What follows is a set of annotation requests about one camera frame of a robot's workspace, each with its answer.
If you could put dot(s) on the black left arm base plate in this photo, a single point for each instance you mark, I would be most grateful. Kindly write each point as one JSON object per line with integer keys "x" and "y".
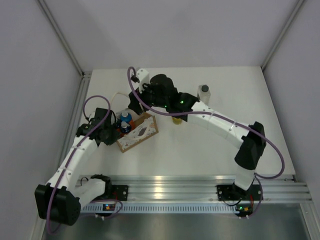
{"x": 120, "y": 192}

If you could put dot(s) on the canvas and burlap tote bag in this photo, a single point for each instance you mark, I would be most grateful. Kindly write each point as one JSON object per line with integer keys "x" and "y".
{"x": 143, "y": 127}

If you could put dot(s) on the aluminium corner post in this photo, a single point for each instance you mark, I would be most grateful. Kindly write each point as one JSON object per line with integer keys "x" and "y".
{"x": 61, "y": 37}
{"x": 288, "y": 23}

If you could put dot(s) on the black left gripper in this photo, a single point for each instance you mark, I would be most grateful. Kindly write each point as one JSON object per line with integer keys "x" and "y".
{"x": 115, "y": 136}

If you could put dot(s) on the dark blue pump bottle front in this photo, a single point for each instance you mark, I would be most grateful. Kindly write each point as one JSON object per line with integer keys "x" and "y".
{"x": 125, "y": 127}

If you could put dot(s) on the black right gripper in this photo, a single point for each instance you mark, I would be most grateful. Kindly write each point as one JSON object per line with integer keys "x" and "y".
{"x": 135, "y": 105}

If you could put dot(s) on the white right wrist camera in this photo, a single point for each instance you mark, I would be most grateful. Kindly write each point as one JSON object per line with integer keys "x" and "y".
{"x": 141, "y": 76}

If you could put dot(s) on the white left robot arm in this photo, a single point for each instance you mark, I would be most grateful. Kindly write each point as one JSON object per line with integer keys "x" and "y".
{"x": 60, "y": 200}

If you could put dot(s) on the aluminium front rail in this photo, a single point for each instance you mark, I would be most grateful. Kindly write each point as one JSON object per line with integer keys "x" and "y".
{"x": 163, "y": 189}

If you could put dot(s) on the white slotted cable duct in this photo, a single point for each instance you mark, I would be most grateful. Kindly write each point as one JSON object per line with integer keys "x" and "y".
{"x": 159, "y": 208}

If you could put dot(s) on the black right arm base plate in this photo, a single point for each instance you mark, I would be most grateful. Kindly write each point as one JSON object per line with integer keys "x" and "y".
{"x": 231, "y": 192}

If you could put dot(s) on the clear square bottle dark cap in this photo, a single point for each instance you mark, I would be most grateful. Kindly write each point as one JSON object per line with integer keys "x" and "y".
{"x": 203, "y": 93}

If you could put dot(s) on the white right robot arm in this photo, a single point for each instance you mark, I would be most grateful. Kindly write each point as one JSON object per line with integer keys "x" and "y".
{"x": 248, "y": 139}

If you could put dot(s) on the teal blue pump bottle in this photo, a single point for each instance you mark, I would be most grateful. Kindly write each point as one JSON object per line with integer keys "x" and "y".
{"x": 126, "y": 117}

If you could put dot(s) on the yellow liquid bottle red cap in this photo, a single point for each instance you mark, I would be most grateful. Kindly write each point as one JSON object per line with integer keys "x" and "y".
{"x": 177, "y": 121}

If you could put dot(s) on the aluminium left corner post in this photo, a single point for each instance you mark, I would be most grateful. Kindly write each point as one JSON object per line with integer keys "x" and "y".
{"x": 61, "y": 37}

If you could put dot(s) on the aluminium right corner post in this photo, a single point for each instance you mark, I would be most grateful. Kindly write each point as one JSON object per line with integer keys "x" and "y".
{"x": 288, "y": 23}

